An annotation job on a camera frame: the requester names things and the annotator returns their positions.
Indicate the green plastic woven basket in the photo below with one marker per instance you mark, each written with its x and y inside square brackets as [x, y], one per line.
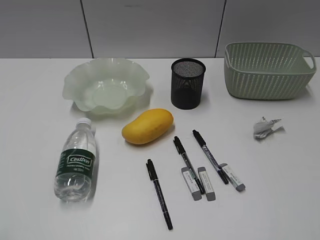
[267, 70]

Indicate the grey white eraser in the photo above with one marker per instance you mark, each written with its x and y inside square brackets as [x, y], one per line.
[204, 178]
[191, 184]
[233, 178]

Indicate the waste paper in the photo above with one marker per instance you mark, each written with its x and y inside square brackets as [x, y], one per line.
[263, 128]

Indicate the clear water bottle green label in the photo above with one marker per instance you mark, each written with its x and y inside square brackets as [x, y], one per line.
[73, 179]

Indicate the pale green wavy plate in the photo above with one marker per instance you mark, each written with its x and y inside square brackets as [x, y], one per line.
[105, 85]

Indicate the black marker pen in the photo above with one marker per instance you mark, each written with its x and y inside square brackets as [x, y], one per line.
[210, 157]
[182, 152]
[154, 178]

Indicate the yellow mango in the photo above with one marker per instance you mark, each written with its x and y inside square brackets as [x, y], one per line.
[148, 126]

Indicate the black mesh pen holder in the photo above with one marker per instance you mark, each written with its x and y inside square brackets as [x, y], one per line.
[187, 77]

